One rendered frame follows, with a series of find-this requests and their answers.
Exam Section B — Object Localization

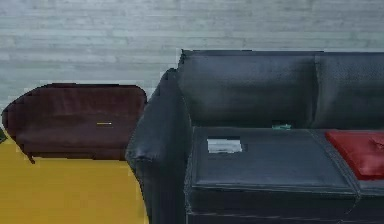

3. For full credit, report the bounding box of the red square cushion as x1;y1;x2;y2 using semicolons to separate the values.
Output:
324;129;384;181

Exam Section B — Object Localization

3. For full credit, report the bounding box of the white flat rectangular object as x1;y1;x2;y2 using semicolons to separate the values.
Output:
206;138;243;154

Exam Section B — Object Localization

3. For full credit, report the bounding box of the black leather sofa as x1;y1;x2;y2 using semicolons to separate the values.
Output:
125;49;384;224

